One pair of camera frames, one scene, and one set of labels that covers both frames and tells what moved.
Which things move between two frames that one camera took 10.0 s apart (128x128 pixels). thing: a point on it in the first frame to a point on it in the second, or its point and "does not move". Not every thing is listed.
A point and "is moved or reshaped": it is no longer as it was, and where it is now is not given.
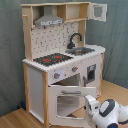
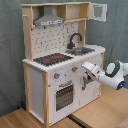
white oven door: (66, 105) is moved or reshaped
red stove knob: (74, 68) does not move
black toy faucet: (71, 45) does not move
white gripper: (92, 106) to (93, 69)
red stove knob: (56, 75) does not move
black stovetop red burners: (53, 59) does not move
